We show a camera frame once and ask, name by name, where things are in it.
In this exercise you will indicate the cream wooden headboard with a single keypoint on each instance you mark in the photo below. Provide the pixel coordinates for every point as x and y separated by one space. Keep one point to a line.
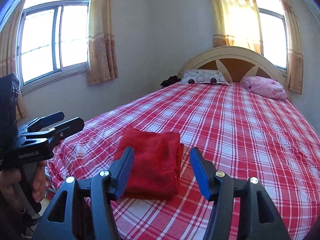
234 63

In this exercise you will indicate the beige curtain left of headboard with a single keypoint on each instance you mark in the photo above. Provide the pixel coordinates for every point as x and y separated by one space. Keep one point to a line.
237 23

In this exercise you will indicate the beige curtain of headboard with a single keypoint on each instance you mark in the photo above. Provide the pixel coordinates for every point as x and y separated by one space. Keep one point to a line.
237 23
295 57

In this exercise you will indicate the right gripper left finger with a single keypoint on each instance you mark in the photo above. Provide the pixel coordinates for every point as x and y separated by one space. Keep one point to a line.
81 209

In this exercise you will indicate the beige curtain side window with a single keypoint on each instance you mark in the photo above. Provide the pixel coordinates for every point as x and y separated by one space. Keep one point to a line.
102 62

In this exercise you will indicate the grey patterned pillow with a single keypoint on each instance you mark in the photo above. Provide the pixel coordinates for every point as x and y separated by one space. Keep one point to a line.
203 76

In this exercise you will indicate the pink pillow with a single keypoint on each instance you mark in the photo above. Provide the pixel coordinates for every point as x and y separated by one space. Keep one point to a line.
265 87

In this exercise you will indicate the window behind headboard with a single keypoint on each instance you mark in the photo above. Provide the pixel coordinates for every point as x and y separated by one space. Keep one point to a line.
274 32

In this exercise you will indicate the left hand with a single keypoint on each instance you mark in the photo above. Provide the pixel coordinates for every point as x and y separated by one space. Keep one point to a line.
14 176

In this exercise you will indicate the black object beside pillow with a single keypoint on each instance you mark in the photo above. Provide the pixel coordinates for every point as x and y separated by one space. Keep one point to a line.
170 81

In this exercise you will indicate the red white plaid bedsheet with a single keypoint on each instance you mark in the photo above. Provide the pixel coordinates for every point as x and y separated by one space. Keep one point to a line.
243 134

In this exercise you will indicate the red knitted sweater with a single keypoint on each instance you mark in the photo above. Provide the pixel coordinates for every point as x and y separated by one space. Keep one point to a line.
156 169

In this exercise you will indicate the beige curtain far left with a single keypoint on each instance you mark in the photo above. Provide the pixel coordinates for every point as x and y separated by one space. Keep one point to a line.
9 33

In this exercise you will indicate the beige curtain right of headboard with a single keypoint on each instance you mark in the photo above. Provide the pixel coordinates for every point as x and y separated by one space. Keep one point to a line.
295 57

